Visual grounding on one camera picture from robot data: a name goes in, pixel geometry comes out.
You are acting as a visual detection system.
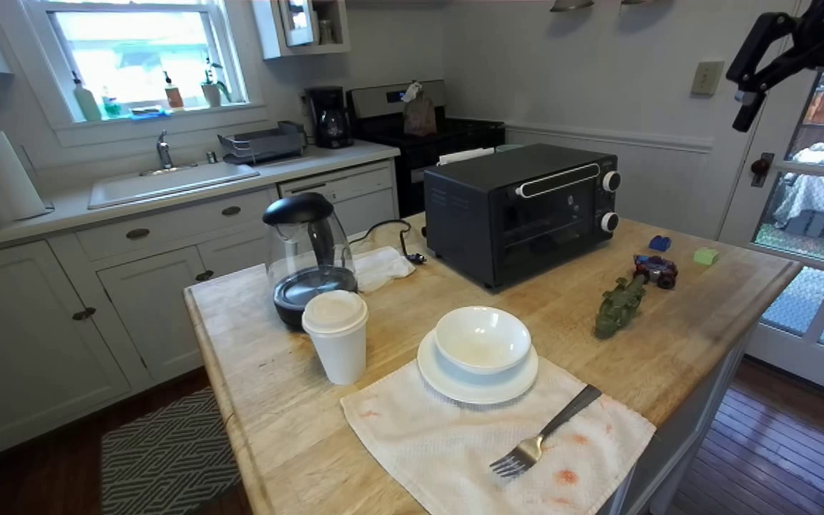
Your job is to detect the red and blue toy car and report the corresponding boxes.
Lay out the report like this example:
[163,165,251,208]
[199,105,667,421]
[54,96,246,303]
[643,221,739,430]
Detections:
[632,253,680,290]

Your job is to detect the green toy animal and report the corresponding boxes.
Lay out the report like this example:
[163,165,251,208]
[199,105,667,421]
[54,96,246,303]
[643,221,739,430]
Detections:
[593,275,648,340]

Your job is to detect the dark door knob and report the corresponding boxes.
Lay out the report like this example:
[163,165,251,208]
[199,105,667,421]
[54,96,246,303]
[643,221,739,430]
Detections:
[750,152,776,189]

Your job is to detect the white glass pane door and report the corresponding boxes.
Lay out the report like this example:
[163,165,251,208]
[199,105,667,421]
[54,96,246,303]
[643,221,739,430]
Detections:
[715,0,824,406]

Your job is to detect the toaster oven door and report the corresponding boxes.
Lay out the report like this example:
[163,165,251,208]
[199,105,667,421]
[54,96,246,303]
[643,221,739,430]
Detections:
[496,160,611,288]

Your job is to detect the white towel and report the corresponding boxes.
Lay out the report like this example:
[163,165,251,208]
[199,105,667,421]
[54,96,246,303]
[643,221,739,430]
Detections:
[437,147,496,167]

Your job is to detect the black toaster oven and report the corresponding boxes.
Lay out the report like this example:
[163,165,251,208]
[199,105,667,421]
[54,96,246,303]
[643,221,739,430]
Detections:
[423,143,622,291]

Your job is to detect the black stove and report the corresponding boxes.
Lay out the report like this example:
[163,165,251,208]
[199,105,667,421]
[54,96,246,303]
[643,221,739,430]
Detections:
[345,79,507,218]

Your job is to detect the brown bag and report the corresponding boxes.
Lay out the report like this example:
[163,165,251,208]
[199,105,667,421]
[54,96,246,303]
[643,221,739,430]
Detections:
[401,80,439,138]

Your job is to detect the white bowl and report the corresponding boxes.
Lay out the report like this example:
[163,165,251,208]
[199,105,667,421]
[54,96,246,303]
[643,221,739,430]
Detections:
[433,305,533,376]

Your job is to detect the white plate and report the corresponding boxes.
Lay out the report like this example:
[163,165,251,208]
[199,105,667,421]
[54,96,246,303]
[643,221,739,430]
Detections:
[416,328,540,406]

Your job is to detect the metal fork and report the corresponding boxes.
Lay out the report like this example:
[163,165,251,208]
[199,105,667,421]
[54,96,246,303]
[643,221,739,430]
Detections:
[489,383,603,479]

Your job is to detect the plain white cloth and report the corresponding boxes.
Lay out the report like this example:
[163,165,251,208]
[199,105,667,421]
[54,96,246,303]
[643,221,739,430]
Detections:
[269,245,417,293]

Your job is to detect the black coffee maker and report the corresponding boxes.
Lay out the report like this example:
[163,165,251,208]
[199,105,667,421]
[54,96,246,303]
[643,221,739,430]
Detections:
[303,86,355,150]

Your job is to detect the stained white cloth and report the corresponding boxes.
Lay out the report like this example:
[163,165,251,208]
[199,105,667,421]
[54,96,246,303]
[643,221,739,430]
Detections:
[340,353,657,515]

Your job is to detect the white paper cup with lid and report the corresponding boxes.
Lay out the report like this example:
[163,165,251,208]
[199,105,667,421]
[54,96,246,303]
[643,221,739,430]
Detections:
[301,289,370,386]

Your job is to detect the black glass electric kettle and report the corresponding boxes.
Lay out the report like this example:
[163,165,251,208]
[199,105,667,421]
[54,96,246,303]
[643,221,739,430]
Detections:
[262,192,360,332]

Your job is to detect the grey dish rack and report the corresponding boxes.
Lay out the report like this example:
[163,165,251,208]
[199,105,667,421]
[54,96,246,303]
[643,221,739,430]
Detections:
[217,120,308,166]

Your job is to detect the plant in white pot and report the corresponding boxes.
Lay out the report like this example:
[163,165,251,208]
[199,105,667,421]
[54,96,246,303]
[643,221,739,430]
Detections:
[200,59,233,109]

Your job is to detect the orange soap bottle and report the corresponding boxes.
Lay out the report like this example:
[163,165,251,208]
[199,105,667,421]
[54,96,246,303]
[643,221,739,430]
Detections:
[162,70,186,112]

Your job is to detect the white sink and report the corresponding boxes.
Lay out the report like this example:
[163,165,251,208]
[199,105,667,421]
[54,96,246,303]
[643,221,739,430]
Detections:
[87,161,261,210]

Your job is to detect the metal tap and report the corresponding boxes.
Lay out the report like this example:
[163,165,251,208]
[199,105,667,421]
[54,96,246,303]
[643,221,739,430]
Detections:
[140,129,198,177]

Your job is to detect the window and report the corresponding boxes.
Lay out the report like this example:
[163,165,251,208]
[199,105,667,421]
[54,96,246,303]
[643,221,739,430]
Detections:
[22,0,266,129]

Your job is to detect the green and white bottle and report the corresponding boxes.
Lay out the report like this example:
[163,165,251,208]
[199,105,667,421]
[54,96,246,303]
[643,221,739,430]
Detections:
[71,70,103,123]

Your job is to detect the grey patterned rug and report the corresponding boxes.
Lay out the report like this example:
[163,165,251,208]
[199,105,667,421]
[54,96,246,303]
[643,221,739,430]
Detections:
[100,386,242,515]

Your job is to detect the white kitchen cabinet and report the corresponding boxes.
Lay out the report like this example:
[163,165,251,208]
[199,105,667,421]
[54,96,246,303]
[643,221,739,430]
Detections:
[0,139,402,466]

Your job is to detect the wall switch plate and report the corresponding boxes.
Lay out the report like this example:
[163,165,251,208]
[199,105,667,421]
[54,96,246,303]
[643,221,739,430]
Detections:
[690,60,726,97]

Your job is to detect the toaster oven door handle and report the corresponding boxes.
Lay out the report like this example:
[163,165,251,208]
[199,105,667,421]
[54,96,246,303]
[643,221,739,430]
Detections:
[514,162,603,200]

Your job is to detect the black cable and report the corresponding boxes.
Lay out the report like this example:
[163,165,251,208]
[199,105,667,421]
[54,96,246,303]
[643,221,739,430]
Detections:
[348,218,428,266]

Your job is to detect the white wall cabinet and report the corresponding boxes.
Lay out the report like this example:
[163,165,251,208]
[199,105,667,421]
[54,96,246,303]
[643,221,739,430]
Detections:
[250,0,352,61]

